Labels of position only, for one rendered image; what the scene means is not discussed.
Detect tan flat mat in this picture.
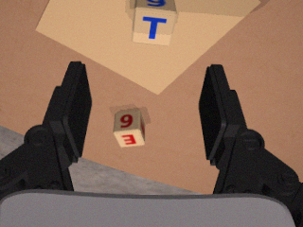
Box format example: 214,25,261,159
36,0,261,95

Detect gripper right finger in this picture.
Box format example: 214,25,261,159
199,64,303,227

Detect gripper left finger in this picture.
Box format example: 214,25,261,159
0,61,92,200

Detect cream letter block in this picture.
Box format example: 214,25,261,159
113,111,145,148
131,0,177,46

